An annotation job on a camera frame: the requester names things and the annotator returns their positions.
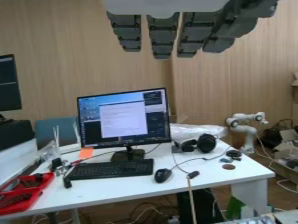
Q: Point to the dark grey five-finger robot hand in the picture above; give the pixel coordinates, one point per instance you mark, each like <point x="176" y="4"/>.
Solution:
<point x="161" y="30"/>

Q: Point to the computer monitor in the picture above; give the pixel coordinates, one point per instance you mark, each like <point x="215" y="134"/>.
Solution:
<point x="124" y="116"/>

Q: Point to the small white jointed device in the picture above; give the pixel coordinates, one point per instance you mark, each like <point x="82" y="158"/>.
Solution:
<point x="247" y="125"/>

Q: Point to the black headphones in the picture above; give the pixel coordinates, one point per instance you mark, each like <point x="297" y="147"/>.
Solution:
<point x="207" y="143"/>

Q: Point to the dark screen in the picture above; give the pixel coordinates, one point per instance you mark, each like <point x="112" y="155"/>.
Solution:
<point x="8" y="83"/>

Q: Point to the orange sticky note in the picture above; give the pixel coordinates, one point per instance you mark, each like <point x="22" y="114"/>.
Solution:
<point x="87" y="152"/>

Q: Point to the black keyboard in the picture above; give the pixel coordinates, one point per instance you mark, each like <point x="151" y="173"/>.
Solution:
<point x="111" y="168"/>

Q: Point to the black mouse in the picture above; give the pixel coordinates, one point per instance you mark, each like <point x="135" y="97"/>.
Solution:
<point x="163" y="175"/>

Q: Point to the black case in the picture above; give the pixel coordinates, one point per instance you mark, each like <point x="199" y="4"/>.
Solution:
<point x="15" y="133"/>

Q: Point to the white desk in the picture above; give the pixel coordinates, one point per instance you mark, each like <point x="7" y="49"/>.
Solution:
<point x="133" y="191"/>

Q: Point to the red tray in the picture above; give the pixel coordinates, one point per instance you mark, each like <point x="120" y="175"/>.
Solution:
<point x="40" y="180"/>
<point x="18" y="201"/>

